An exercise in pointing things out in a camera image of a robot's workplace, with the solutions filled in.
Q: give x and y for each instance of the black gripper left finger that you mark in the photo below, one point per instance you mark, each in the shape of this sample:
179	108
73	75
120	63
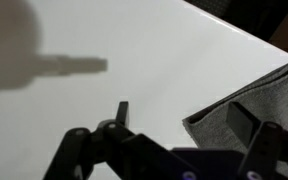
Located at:
80	150

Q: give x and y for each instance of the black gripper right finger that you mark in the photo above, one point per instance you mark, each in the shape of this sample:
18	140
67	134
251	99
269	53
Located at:
266	143

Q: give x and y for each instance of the grey terry cloth towel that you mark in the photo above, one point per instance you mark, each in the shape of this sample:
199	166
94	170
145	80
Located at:
266	98

